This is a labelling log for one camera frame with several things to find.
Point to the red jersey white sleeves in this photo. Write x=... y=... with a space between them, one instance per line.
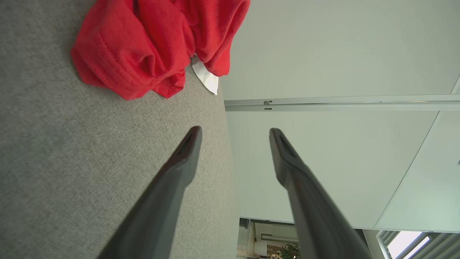
x=125 y=54

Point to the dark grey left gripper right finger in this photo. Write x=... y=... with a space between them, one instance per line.
x=316 y=223

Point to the window with white blinds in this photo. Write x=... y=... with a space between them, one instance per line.
x=406 y=244

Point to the green potted plant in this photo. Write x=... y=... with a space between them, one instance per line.
x=291 y=251

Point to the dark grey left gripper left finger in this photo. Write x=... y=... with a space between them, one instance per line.
x=161 y=216

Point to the aluminium partition post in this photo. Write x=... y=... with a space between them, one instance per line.
x=323 y=102

